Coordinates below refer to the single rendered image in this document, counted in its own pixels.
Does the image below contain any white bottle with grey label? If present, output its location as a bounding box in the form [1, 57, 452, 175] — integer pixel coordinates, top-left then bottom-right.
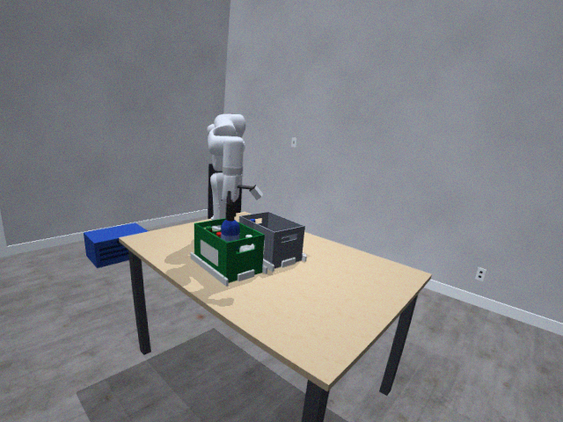
[239, 235, 254, 252]

